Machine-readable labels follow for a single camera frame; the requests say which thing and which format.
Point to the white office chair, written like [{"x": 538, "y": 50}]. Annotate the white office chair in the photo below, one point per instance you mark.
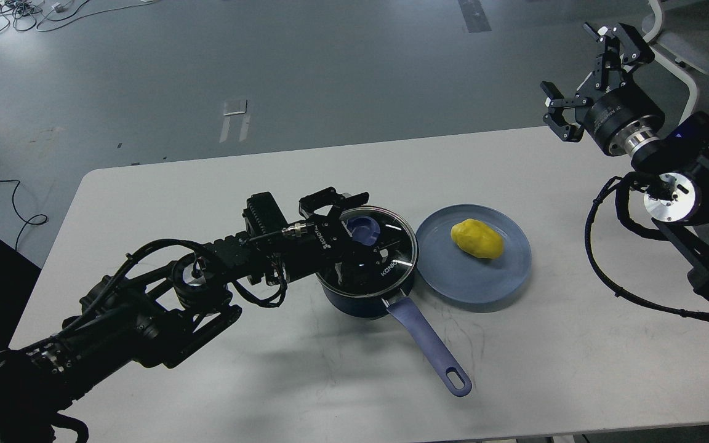
[{"x": 680, "y": 37}]

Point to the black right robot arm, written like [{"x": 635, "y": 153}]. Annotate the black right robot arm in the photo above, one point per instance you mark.
[{"x": 667, "y": 191}]

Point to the dark blue saucepan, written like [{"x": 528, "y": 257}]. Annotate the dark blue saucepan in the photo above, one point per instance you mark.
[{"x": 399, "y": 305}]

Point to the glass pot lid blue knob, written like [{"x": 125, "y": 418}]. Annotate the glass pot lid blue knob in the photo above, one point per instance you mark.
[{"x": 384, "y": 255}]

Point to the blue plate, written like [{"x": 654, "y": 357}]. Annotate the blue plate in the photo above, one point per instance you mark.
[{"x": 473, "y": 257}]

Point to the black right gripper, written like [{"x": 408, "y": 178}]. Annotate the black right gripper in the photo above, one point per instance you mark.
[{"x": 624, "y": 119}]

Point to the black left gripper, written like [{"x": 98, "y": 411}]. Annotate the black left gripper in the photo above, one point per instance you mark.
[{"x": 327, "y": 241}]

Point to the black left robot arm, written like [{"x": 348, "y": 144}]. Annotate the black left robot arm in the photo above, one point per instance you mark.
[{"x": 167, "y": 300}]

